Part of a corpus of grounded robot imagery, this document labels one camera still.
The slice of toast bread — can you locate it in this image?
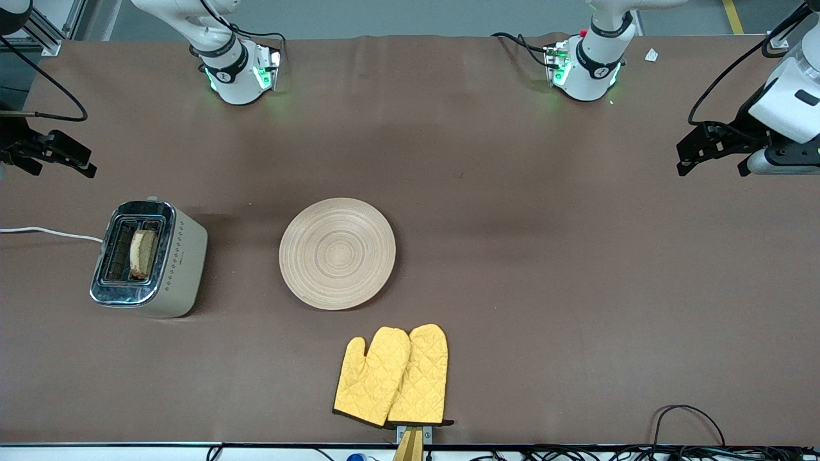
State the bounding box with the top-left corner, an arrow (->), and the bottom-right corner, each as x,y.
130,229 -> 159,280

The round wooden plate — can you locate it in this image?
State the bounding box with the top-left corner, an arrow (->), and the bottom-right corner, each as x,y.
279,198 -> 397,311

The cream and chrome toaster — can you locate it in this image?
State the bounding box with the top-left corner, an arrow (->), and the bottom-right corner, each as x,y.
90,197 -> 209,319

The large table cover sheet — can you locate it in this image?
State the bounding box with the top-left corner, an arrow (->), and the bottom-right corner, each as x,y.
0,32 -> 820,446

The yellow quilted oven mitt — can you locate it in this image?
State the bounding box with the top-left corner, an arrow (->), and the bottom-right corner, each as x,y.
333,327 -> 412,428
388,324 -> 454,426

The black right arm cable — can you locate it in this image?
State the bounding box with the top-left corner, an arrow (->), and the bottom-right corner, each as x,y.
0,35 -> 88,122

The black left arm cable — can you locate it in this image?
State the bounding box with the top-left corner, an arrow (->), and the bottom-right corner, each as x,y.
687,3 -> 820,125

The white toaster power cable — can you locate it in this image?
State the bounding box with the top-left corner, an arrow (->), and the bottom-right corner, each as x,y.
0,227 -> 104,244

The aluminium frame profile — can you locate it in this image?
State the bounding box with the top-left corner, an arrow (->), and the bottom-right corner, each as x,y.
13,0 -> 87,57

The black arm base cable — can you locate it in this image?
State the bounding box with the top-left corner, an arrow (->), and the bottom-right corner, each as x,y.
492,32 -> 552,68
199,0 -> 286,65

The black looped cable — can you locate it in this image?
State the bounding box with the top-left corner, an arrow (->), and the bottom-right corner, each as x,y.
652,405 -> 726,449

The black cable bundle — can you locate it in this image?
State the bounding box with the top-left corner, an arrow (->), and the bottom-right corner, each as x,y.
474,445 -> 820,461

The small metal bracket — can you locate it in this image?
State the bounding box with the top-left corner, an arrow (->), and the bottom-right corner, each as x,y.
396,425 -> 433,446

